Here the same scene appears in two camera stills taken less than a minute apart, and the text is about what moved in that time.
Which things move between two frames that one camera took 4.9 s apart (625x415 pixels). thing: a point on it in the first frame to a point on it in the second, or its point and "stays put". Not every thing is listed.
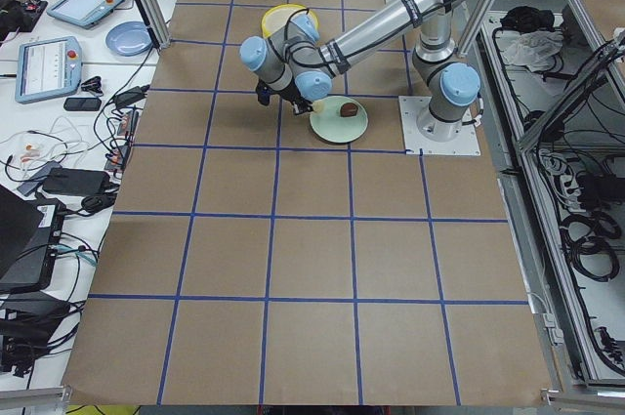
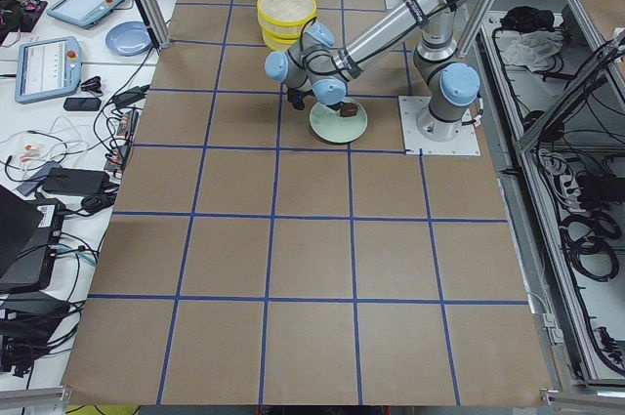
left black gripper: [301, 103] to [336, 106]
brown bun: [349, 109] stays put
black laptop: [29, 238] stays put
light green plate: [343, 119] stays put
